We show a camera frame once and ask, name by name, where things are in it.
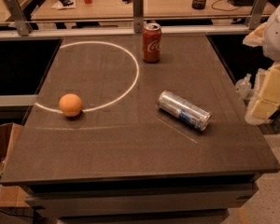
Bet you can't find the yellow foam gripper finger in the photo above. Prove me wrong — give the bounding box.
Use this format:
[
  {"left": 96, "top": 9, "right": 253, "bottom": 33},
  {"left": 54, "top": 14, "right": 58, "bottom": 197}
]
[
  {"left": 245, "top": 62, "right": 280, "bottom": 125},
  {"left": 243, "top": 22, "right": 266, "bottom": 47}
]

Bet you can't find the silver blue redbull can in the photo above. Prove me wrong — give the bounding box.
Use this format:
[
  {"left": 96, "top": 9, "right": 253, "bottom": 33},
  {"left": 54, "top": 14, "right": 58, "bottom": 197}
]
[{"left": 158, "top": 91, "right": 212, "bottom": 132}]

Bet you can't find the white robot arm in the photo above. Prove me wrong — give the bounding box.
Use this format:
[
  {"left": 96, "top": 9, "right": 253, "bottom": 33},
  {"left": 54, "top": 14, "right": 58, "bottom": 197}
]
[{"left": 243, "top": 5, "right": 280, "bottom": 125}]

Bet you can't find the red coca-cola can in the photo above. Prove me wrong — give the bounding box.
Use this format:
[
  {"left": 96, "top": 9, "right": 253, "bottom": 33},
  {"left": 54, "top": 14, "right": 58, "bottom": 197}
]
[{"left": 142, "top": 22, "right": 161, "bottom": 63}]

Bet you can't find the clear small bottle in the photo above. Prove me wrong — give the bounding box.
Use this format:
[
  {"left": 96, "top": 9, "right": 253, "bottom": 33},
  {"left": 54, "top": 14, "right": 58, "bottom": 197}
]
[{"left": 235, "top": 74, "right": 252, "bottom": 99}]

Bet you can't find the black mesh cup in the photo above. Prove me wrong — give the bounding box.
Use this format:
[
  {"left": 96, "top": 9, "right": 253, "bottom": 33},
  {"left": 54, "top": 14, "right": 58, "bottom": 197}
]
[{"left": 192, "top": 0, "right": 207, "bottom": 9}]

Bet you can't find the wooden desk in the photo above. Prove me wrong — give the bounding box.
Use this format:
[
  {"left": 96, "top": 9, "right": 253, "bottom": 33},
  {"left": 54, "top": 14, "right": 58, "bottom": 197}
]
[{"left": 33, "top": 0, "right": 252, "bottom": 21}]

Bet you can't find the orange fruit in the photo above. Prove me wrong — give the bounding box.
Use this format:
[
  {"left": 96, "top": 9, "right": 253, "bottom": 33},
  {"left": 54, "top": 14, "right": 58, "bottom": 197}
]
[{"left": 59, "top": 93, "right": 82, "bottom": 117}]

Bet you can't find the cardboard box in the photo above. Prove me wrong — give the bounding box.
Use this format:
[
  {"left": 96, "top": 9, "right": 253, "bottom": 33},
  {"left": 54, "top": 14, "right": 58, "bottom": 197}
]
[{"left": 0, "top": 123, "right": 28, "bottom": 208}]

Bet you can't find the grey metal bracket right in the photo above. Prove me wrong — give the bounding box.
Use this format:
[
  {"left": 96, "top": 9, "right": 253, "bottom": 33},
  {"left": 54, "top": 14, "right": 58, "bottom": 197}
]
[{"left": 245, "top": 0, "right": 268, "bottom": 30}]

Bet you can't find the grey metal bracket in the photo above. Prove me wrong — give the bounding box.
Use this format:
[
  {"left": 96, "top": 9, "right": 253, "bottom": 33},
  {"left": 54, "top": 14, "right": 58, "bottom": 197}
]
[
  {"left": 133, "top": 0, "right": 144, "bottom": 33},
  {"left": 4, "top": 0, "right": 32, "bottom": 36},
  {"left": 245, "top": 0, "right": 268, "bottom": 30}
]

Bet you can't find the black cable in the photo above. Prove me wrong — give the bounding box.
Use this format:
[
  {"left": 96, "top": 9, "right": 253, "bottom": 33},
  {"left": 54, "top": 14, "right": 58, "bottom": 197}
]
[{"left": 210, "top": 0, "right": 241, "bottom": 12}]

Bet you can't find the grey metal bracket middle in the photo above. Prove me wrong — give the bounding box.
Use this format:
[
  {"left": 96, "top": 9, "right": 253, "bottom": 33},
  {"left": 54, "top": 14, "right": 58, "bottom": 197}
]
[{"left": 133, "top": 0, "right": 144, "bottom": 33}]

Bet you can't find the grey metal bracket left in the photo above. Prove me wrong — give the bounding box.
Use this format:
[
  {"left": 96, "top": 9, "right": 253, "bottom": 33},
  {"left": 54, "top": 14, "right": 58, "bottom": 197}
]
[{"left": 4, "top": 0, "right": 32, "bottom": 36}]

